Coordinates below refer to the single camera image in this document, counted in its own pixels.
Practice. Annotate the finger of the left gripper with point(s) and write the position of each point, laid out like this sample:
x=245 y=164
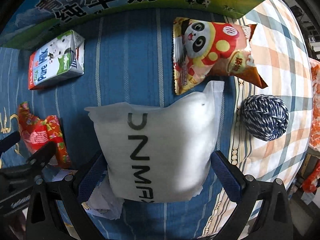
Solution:
x=44 y=154
x=9 y=141

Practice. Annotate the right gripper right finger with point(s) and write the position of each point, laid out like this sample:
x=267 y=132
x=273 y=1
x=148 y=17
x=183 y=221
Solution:
x=230 y=177

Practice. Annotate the red floral snack pack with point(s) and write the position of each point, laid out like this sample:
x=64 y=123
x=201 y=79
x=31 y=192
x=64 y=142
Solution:
x=36 y=132

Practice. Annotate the white pouch black letters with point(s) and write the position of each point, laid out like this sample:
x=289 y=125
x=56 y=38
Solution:
x=160 y=155

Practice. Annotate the light blue tissue pack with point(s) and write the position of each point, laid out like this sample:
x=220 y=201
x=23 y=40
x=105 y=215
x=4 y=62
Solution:
x=102 y=202

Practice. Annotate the pure milk carton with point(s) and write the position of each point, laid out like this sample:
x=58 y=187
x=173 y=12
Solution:
x=60 y=59

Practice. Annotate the blue striped bed sheet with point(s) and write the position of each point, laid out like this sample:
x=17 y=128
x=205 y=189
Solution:
x=128 y=58

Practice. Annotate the cardboard milk box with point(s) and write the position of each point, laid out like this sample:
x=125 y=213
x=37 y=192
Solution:
x=26 y=24

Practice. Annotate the blue white yarn ball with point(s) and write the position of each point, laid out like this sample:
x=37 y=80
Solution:
x=265 y=117

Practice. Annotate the panda snack bag orange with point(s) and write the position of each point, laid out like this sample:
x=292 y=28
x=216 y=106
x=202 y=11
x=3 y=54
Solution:
x=202 y=49

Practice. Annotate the orange floral cloth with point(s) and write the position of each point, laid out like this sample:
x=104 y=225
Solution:
x=311 y=183

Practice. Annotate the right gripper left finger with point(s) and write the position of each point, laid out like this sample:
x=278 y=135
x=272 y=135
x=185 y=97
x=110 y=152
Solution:
x=90 y=175

